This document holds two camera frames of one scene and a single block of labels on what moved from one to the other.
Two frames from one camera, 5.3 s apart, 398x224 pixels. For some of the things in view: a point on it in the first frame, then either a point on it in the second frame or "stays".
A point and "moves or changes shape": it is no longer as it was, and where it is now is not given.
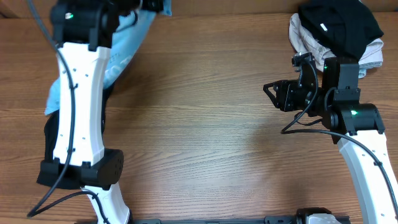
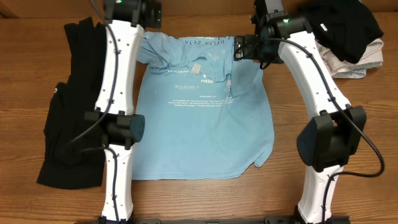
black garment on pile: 344,27 stays
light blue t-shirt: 132,31 moves or changes shape
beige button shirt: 370,57 stays
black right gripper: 280,95 → 239,47
